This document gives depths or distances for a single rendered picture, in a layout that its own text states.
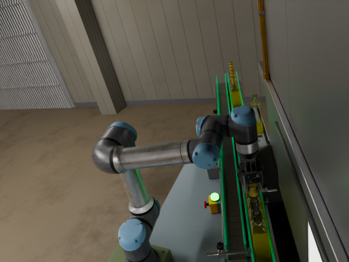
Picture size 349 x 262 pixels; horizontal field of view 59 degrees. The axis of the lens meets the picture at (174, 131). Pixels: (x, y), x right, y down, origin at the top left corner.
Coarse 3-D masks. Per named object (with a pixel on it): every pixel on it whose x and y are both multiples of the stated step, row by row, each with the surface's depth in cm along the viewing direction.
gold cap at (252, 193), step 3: (249, 186) 116; (252, 186) 115; (255, 186) 115; (249, 189) 116; (252, 189) 115; (255, 189) 115; (249, 192) 117; (252, 192) 116; (255, 192) 116; (252, 195) 116; (255, 195) 116
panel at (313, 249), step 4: (312, 236) 79; (312, 240) 79; (312, 244) 80; (312, 248) 81; (316, 248) 76; (312, 252) 82; (316, 252) 76; (312, 256) 83; (316, 256) 77; (312, 260) 84; (316, 260) 78; (320, 260) 73
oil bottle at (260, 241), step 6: (252, 222) 110; (264, 222) 109; (252, 228) 109; (258, 228) 108; (264, 228) 108; (252, 234) 109; (258, 234) 109; (264, 234) 109; (252, 240) 115; (258, 240) 110; (264, 240) 110; (258, 246) 112; (264, 246) 112; (258, 252) 114; (264, 252) 114; (258, 258) 116; (264, 258) 115; (270, 258) 116
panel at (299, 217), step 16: (288, 160) 99; (288, 176) 103; (288, 192) 109; (288, 208) 116; (304, 208) 82; (304, 224) 86; (304, 240) 90; (320, 240) 73; (304, 256) 94; (320, 256) 71
